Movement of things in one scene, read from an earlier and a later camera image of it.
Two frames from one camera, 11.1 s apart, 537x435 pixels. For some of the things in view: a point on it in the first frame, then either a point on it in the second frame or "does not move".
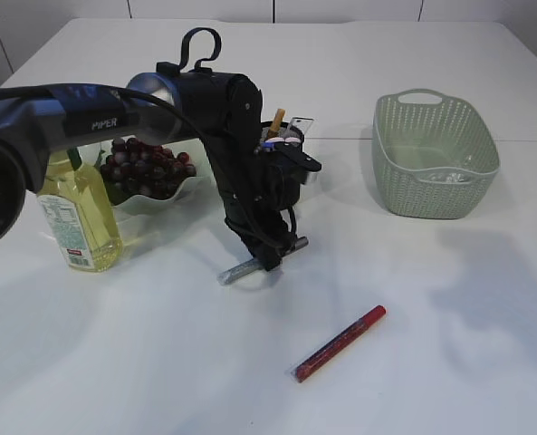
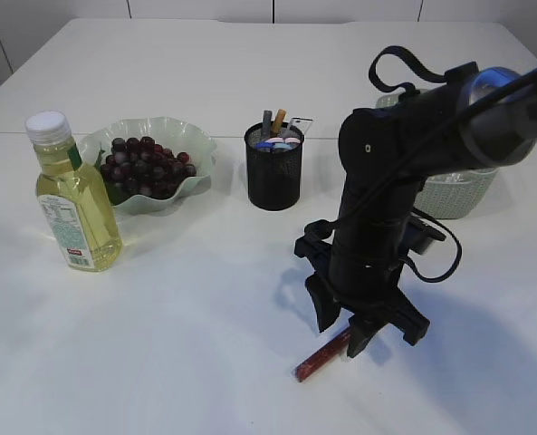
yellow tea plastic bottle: (80, 215) does not move
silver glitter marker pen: (253, 265) to (266, 124)
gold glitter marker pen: (276, 122) does not move
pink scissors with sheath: (281, 139) does not move
